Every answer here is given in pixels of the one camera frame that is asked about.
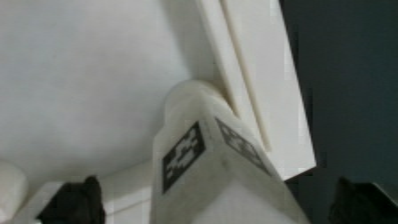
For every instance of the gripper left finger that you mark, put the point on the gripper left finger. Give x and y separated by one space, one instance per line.
64 204

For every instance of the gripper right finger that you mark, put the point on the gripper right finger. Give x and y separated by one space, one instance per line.
364 203

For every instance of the white table leg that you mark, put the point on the white table leg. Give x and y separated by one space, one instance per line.
217 186

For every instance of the white square tabletop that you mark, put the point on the white square tabletop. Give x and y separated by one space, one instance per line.
94 55

